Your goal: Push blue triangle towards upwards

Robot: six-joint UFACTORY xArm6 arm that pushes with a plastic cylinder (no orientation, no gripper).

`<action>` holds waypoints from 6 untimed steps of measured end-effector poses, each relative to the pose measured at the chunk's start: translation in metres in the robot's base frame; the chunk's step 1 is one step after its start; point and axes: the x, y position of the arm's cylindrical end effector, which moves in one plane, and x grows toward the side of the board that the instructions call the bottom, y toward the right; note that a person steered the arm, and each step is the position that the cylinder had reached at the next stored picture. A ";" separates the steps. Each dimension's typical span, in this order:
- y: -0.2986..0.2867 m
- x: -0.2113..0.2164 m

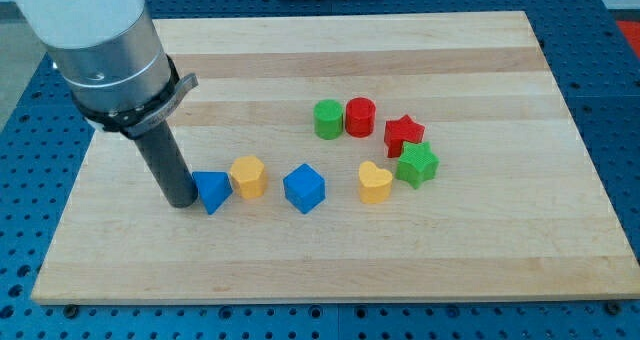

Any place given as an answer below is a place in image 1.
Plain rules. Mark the yellow heart block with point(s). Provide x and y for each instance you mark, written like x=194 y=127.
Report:
x=375 y=183

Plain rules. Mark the red cylinder block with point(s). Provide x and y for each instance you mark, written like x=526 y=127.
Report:
x=360 y=117

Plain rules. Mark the blue cube block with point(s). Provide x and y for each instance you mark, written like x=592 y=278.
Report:
x=304 y=188

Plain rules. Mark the green cylinder block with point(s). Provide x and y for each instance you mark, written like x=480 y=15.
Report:
x=328 y=119

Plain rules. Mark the yellow hexagon block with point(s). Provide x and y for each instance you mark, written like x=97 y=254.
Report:
x=249 y=177

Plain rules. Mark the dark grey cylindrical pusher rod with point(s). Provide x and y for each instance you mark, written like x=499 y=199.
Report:
x=166 y=163

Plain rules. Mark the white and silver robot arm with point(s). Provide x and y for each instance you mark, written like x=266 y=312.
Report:
x=120 y=77

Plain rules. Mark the light wooden board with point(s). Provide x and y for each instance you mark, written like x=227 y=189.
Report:
x=516 y=211

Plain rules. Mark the green star block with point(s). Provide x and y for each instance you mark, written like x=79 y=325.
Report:
x=416 y=164

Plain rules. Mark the red star block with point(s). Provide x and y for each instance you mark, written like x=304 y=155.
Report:
x=399 y=131

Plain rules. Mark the blue triangle block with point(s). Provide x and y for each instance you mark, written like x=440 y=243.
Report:
x=214 y=189

